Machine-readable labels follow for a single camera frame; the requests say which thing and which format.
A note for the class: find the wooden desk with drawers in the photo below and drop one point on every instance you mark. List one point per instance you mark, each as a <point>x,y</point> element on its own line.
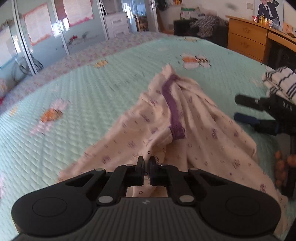
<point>245,37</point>

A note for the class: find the green quilted bee blanket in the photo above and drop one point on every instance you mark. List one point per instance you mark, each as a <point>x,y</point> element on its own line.
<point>81,92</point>

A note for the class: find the wooden chair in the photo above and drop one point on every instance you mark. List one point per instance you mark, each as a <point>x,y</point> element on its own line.
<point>141,23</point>

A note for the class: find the wide pink border poster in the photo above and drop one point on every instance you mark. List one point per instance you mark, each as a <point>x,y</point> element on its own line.
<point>38,23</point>

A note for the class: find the pink printed pajama top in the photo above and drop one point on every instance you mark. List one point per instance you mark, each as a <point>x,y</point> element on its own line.
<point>196,129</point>

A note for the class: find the small photo frame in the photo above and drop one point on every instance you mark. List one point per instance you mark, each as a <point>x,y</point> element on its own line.
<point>288,29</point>

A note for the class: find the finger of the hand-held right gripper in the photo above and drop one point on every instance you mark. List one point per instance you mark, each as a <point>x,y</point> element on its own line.
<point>249,100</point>
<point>247,118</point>

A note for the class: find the blue sliding door wardrobe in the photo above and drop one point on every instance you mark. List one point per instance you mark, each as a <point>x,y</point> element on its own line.
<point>46,51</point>

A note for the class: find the blue framed poster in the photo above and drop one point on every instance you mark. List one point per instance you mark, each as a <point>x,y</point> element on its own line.
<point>8,46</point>

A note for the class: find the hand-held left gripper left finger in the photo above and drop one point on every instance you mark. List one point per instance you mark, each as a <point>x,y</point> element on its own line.
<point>140,166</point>

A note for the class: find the small tins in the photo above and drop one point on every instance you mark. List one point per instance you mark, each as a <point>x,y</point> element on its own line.
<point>262,20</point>

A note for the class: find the person's right forearm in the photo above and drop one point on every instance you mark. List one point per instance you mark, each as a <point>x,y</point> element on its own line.
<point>282,78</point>

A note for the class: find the tall pink border poster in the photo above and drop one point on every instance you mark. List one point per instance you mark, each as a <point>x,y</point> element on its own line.
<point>77,11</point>

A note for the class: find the green white carton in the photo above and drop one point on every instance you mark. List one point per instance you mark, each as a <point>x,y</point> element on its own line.
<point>188,13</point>

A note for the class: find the white drawer cabinet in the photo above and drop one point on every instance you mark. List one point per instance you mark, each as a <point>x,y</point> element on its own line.
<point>116,24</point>

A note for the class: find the black white patterned garment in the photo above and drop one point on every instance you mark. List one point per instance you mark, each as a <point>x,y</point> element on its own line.
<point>208,24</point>

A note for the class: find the black sofa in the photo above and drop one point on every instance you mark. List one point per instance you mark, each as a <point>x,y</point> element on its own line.
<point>182,29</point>

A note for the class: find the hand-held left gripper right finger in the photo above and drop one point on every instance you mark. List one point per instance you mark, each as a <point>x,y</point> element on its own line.
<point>152,168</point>

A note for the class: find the portrait wall poster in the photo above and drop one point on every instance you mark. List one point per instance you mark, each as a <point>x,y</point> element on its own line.
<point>268,9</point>

